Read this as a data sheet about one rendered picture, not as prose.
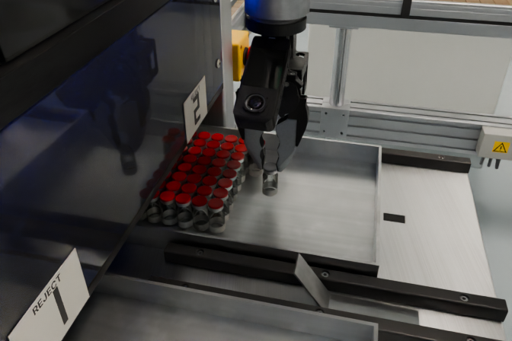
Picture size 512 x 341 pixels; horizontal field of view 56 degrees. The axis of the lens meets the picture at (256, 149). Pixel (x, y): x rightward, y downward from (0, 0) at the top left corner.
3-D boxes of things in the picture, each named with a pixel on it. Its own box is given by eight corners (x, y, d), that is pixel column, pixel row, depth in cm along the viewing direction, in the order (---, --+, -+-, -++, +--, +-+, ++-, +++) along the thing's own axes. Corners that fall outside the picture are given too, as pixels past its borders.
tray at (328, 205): (113, 240, 64) (109, 221, 62) (182, 138, 85) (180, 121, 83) (375, 285, 57) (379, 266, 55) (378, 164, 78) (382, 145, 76)
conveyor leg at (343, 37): (312, 213, 189) (329, 23, 147) (315, 199, 196) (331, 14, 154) (335, 216, 187) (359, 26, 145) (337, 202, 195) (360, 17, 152)
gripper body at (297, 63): (308, 92, 66) (314, 4, 59) (299, 123, 59) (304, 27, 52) (254, 87, 67) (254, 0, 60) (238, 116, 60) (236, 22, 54)
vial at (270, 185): (260, 195, 68) (260, 171, 65) (264, 186, 69) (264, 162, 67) (276, 198, 67) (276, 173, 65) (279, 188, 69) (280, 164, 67)
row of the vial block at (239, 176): (206, 232, 64) (205, 206, 62) (240, 158, 79) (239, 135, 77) (222, 235, 64) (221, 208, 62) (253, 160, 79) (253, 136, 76)
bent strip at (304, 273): (290, 308, 54) (292, 272, 51) (295, 288, 57) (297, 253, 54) (419, 334, 52) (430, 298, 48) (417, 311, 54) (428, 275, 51)
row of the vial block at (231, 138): (191, 230, 65) (188, 204, 62) (227, 157, 79) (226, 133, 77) (206, 232, 64) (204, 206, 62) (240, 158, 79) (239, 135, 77)
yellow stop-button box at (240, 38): (202, 78, 87) (199, 40, 83) (213, 63, 93) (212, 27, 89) (242, 83, 85) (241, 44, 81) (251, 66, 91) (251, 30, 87)
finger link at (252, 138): (270, 151, 70) (276, 95, 65) (261, 173, 66) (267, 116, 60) (250, 146, 71) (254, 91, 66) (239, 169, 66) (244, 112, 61)
